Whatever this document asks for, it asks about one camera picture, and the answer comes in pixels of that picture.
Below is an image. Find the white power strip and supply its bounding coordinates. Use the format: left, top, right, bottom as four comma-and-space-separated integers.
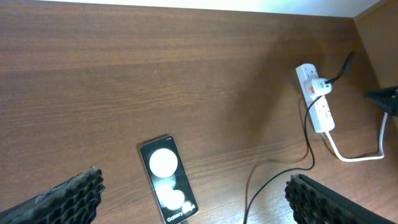
295, 63, 335, 133

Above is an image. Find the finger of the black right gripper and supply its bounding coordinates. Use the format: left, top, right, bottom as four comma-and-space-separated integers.
364, 86, 398, 117

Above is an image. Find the black Galaxy flip phone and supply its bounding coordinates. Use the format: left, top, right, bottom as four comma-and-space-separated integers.
140, 136, 198, 224

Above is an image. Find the white charger adapter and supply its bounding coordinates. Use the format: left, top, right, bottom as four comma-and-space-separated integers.
305, 78, 332, 98

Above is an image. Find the white power strip cord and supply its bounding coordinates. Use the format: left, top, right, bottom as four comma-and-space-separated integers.
323, 111, 389, 163

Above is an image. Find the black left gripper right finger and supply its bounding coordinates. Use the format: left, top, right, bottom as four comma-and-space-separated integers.
285, 174, 394, 224

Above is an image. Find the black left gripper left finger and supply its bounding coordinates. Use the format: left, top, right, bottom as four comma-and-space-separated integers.
1, 166, 105, 224

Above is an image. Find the thin black charger cable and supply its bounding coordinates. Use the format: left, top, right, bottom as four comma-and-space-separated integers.
242, 50, 357, 224

